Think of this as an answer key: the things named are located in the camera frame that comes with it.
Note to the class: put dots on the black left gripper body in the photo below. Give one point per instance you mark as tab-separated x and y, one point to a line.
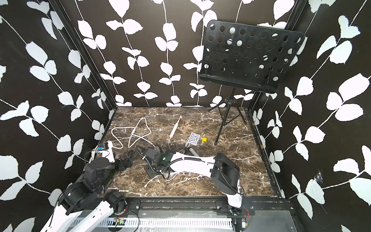
120	166

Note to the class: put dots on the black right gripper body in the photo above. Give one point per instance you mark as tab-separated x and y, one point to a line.
153	171

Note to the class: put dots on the pink electric toothbrush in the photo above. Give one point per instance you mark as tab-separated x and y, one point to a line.
174	129

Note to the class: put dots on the white electric toothbrush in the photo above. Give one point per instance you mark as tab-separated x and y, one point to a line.
193	152

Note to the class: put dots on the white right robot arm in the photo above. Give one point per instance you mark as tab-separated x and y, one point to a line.
224	173

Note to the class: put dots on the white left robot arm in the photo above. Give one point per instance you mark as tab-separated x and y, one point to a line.
76	199

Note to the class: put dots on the blue playing card box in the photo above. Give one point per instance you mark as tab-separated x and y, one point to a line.
193	139

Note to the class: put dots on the black music stand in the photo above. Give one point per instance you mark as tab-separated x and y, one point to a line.
247	57

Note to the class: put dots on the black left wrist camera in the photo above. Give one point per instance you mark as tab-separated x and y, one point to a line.
99	173

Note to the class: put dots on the black front rail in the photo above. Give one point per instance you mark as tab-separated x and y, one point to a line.
250	204

